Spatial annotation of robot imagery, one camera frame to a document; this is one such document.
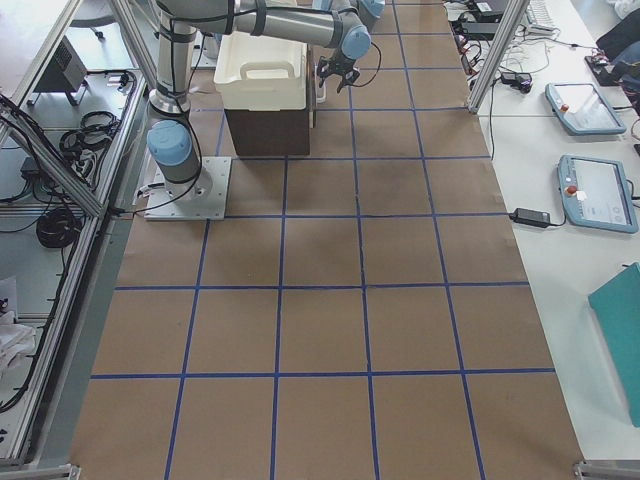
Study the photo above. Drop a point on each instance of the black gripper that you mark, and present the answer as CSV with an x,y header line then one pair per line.
x,y
341,65

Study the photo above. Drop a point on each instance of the wooden drawer with white handle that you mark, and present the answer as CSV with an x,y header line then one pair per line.
x,y
316,94

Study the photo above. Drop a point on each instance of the cream plastic tray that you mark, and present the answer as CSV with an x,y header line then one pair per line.
x,y
261,73

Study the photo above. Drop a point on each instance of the black power adapter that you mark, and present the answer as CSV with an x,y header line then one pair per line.
x,y
535,218

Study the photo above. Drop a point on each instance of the far blue teach pendant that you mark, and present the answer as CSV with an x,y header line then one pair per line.
x,y
583,110

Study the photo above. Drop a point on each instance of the blue teach pendant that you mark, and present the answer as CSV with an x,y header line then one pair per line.
x,y
595,194
583,110

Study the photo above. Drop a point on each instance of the grey control box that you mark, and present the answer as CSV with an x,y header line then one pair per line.
x,y
65,73

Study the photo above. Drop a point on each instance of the near blue teach pendant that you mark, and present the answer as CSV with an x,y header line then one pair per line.
x,y
595,194

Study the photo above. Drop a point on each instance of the teal box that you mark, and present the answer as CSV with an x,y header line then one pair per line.
x,y
616,304

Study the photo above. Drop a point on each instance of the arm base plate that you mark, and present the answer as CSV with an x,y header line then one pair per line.
x,y
206,200

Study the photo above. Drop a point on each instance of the aluminium frame post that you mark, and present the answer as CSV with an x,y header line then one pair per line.
x,y
512,16

